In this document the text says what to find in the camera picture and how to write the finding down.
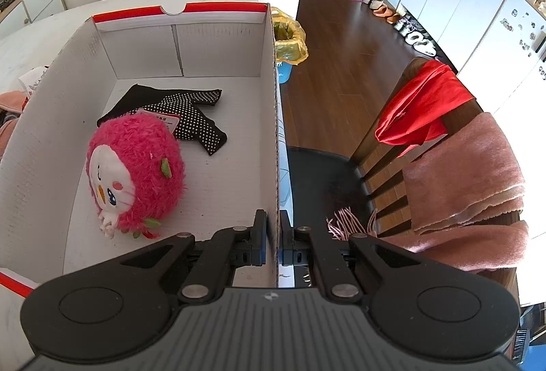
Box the white wall cabinet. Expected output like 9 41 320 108
370 0 546 303

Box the black white-dotted sock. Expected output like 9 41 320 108
96 84 228 157

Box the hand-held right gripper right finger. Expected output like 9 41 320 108
279 210 421 304

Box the bright red cloth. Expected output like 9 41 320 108
374 60 476 159

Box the pink plush toy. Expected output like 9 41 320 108
85 107 188 241

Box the pink fringed scarf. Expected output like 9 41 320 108
326 112 530 273

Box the row of shoes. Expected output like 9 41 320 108
362 0 438 58

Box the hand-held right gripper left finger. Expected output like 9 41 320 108
121 209 269 304

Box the yellow trash bag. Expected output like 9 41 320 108
270 6 308 65

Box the blue trash bin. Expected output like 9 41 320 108
276 60 295 84

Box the white cardboard box red rim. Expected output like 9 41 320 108
0 2 283 299

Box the wooden chair black seat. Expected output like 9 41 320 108
287 57 530 299

